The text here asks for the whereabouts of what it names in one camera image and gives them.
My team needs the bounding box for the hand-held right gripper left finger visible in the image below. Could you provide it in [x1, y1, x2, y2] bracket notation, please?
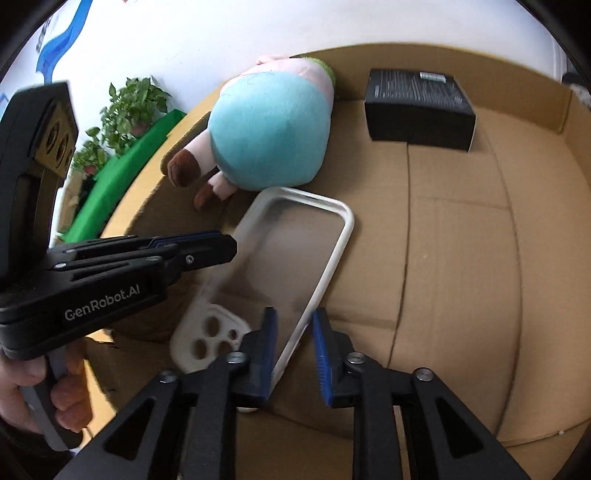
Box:
[54, 307, 280, 480]

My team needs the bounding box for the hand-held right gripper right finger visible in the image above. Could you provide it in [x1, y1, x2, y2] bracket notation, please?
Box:
[311, 308, 532, 480]

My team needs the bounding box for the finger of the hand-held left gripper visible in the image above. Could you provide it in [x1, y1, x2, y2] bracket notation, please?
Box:
[53, 237, 239, 288]
[48, 232, 234, 262]

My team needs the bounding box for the clear phone case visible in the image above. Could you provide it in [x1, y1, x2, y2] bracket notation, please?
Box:
[170, 187, 355, 414]

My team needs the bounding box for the brown cardboard box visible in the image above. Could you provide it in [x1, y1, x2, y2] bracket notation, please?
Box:
[85, 42, 583, 480]

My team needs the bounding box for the person's left forearm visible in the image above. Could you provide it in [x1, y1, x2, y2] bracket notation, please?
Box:
[0, 422, 75, 480]

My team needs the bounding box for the person's left hand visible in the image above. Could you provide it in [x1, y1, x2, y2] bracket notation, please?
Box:
[0, 342, 93, 435]

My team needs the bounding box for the green cloth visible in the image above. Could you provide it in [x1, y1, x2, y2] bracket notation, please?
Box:
[58, 108, 188, 243]

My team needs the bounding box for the small potted green plant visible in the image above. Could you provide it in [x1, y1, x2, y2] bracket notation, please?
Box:
[69, 127, 114, 178]

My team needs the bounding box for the large potted green plant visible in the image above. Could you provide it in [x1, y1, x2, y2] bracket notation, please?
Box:
[99, 76, 169, 139]

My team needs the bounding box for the pink pig plush toy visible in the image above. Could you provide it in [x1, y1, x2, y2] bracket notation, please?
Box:
[167, 53, 337, 210]

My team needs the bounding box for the black rectangular box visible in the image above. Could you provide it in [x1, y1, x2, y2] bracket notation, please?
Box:
[364, 68, 477, 153]

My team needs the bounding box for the blue wall decal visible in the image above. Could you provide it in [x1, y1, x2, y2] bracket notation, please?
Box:
[34, 0, 93, 81]

